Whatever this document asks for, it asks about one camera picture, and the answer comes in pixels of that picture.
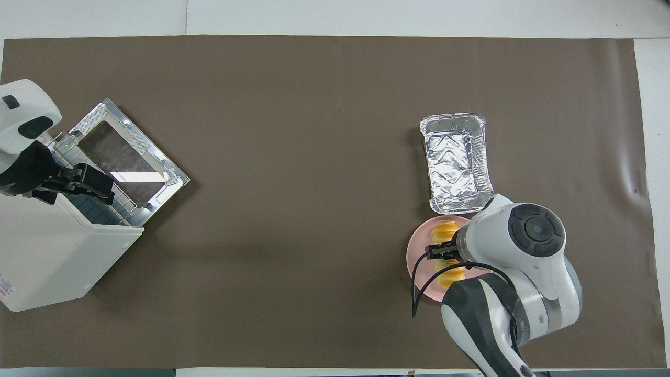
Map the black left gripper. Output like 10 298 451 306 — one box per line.
0 140 115 206

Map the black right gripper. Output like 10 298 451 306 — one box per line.
425 236 467 263

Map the golden bread loaf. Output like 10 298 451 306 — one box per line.
432 221 468 290

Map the aluminium foil tray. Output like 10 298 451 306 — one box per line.
419 112 495 216

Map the glass oven door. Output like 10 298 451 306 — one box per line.
67 98 191 210

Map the cream toaster oven body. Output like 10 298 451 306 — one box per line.
0 152 145 313

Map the pink round plate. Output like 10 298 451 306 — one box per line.
406 215 490 302

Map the brown table mat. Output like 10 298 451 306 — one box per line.
0 35 667 369

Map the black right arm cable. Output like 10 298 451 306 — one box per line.
411 250 523 350

